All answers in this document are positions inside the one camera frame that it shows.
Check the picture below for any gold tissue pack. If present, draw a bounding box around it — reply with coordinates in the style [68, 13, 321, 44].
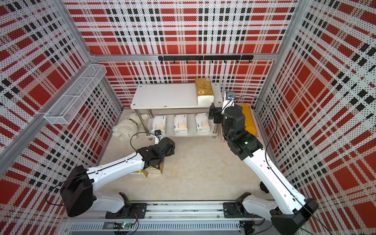
[195, 78, 214, 106]
[146, 162, 164, 174]
[130, 169, 148, 178]

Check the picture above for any white tissue pack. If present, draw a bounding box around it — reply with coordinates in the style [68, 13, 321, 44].
[195, 113, 210, 133]
[152, 116, 166, 135]
[174, 114, 188, 134]

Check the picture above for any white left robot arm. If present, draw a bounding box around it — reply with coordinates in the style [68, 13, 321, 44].
[60, 138, 175, 218]

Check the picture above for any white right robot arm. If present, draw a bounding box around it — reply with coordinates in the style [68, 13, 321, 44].
[209, 104, 318, 235]

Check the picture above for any white two-tier shelf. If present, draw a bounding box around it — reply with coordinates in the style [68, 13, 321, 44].
[130, 83, 219, 138]

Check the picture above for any yellow printed cloth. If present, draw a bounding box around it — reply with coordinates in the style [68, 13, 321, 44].
[240, 103, 257, 136]

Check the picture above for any pink plastic basket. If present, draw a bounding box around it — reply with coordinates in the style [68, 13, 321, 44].
[221, 100, 259, 142]

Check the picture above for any white plush toy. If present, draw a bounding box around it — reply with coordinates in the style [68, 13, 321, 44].
[112, 112, 149, 141]

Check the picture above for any small black object on floor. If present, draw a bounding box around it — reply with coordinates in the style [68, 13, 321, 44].
[259, 182, 269, 193]

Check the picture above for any green circuit board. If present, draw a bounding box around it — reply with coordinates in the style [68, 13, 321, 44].
[113, 222, 133, 230]

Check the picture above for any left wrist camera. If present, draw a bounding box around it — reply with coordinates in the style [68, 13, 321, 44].
[154, 130, 163, 145]

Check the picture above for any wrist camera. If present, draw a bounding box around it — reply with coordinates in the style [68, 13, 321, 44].
[154, 130, 163, 145]
[222, 91, 236, 113]

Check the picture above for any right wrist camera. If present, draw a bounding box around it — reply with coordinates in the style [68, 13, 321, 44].
[222, 91, 236, 113]

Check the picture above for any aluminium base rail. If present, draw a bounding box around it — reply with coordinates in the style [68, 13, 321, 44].
[58, 200, 278, 235]

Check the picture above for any black wall hook rail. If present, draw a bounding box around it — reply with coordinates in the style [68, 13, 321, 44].
[158, 55, 254, 63]

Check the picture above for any white wire mesh basket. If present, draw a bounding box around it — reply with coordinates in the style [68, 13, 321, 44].
[44, 64, 106, 125]

